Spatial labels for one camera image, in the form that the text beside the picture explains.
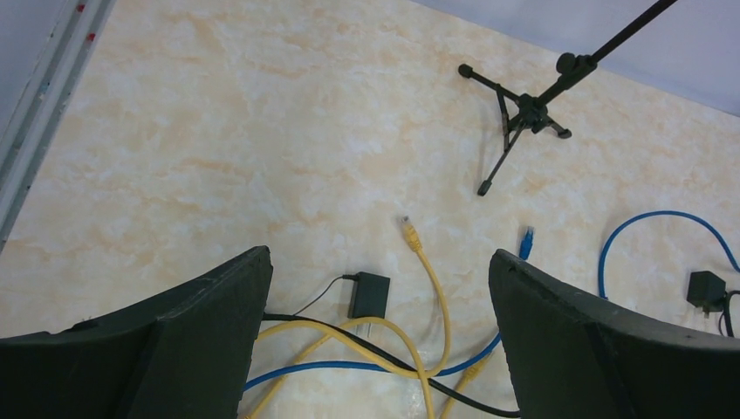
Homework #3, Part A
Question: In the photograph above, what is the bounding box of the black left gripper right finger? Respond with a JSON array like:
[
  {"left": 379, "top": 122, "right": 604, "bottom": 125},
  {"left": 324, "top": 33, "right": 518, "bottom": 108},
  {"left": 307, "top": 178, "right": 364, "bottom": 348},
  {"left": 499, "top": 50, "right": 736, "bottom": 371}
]
[{"left": 489, "top": 249, "right": 739, "bottom": 418}]

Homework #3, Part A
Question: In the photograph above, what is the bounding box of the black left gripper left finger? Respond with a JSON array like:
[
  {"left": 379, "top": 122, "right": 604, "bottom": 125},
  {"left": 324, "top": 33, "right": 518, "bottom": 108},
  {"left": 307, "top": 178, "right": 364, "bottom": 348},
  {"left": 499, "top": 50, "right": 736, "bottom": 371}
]
[{"left": 1, "top": 246, "right": 273, "bottom": 418}]

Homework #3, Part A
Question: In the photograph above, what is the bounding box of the blue ethernet cable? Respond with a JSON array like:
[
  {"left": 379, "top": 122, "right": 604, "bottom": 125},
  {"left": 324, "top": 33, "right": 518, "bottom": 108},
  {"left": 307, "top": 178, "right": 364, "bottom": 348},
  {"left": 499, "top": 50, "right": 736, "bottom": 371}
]
[
  {"left": 597, "top": 210, "right": 740, "bottom": 300},
  {"left": 243, "top": 226, "right": 535, "bottom": 393}
]

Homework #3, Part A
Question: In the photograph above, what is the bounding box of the black power adapter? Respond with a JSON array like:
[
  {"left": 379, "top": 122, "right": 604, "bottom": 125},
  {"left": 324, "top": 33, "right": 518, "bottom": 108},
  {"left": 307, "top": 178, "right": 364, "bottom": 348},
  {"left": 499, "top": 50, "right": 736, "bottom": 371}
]
[
  {"left": 348, "top": 271, "right": 391, "bottom": 319},
  {"left": 686, "top": 271, "right": 726, "bottom": 315}
]

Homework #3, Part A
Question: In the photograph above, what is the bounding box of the black tripod microphone stand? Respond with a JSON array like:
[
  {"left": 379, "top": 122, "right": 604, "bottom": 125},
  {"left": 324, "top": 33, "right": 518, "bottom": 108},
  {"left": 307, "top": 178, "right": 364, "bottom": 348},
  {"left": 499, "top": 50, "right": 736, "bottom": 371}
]
[{"left": 457, "top": 0, "right": 675, "bottom": 196}]

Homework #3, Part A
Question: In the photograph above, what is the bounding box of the yellow ethernet cable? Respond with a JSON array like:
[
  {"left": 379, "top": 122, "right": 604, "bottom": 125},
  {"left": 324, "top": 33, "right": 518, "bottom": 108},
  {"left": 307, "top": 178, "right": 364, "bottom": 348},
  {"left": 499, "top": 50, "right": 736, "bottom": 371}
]
[
  {"left": 243, "top": 215, "right": 453, "bottom": 419},
  {"left": 257, "top": 316, "right": 492, "bottom": 419}
]

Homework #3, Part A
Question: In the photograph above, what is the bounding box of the black cable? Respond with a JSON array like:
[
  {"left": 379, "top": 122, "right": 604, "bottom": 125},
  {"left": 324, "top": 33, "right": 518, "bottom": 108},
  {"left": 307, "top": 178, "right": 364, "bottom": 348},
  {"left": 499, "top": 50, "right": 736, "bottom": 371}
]
[{"left": 263, "top": 313, "right": 522, "bottom": 419}]

